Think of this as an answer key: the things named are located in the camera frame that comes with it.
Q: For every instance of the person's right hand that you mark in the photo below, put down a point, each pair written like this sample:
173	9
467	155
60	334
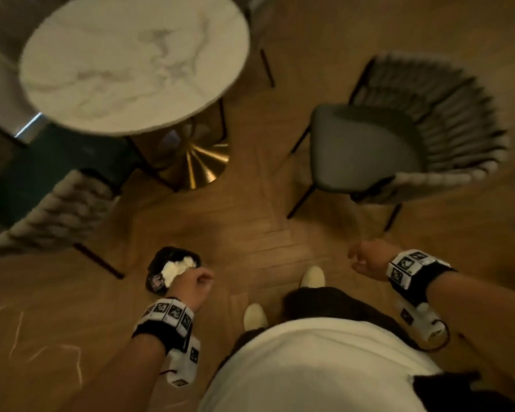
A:
374	258

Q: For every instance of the person's white shirt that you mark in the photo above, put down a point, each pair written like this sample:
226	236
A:
317	368

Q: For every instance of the person's right white shoe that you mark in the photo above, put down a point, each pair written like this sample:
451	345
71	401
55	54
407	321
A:
313	277

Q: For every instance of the left wrist camera band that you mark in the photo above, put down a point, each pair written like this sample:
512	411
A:
171	334

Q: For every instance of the round white marble table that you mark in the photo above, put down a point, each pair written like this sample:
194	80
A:
133	59

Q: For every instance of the grey woven-back chair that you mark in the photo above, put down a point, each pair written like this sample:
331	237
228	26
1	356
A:
395	137

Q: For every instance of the person's left forearm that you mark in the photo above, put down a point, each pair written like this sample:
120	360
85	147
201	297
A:
124	373

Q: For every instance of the green woven-back chair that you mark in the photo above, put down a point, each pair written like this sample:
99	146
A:
51	197

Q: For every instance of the wrist camera band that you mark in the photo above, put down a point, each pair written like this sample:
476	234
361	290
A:
171	334
416	287

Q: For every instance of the person's left fingers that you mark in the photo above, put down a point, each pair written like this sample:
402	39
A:
204	276

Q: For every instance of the person's white shoe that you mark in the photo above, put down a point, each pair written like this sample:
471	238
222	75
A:
255	316
313	277

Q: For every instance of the person's left white shoe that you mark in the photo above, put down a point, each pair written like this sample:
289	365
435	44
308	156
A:
255	316

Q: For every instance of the person's left hand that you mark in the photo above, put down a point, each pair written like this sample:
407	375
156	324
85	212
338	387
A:
192	286

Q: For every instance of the person's right forearm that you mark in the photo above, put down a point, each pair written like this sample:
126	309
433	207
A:
483	313

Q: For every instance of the person's right fingers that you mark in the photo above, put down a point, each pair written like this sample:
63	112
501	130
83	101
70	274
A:
355	258

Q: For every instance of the black bag with white tissue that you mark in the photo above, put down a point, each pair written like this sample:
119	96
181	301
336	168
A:
167	270

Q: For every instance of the right wrist camera band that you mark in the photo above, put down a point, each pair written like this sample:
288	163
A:
416	287

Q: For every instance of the person's dark trousers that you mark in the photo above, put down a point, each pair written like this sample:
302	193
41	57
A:
343	308

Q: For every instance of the gold table base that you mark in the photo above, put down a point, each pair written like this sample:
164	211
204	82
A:
193	160

